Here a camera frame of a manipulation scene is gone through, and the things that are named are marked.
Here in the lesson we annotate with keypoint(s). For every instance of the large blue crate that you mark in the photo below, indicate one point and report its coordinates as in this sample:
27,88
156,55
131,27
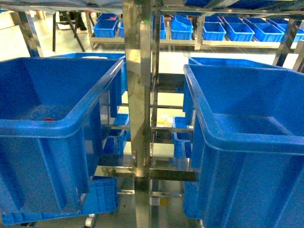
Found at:
47,166
248,145

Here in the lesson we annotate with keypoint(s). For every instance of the blue crate behind right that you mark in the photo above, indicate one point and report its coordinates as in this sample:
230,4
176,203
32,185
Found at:
228,62

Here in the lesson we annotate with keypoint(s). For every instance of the large blue crate left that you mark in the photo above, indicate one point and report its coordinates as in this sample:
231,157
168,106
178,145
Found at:
47,166

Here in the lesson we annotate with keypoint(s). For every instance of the large blue crate right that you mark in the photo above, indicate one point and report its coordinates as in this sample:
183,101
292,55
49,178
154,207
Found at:
248,145

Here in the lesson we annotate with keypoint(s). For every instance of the steel rack upright post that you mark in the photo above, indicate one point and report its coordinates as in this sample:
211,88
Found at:
137,15

